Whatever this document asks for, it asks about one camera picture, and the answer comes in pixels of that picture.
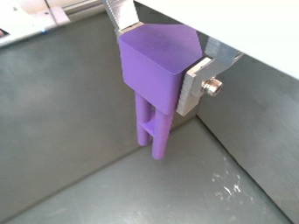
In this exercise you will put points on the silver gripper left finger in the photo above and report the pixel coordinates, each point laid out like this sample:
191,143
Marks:
123,16

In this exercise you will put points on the purple three prong object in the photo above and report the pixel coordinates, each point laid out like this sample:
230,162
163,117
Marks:
157,53

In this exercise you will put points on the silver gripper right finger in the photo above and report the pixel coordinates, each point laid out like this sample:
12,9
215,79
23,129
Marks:
201,80

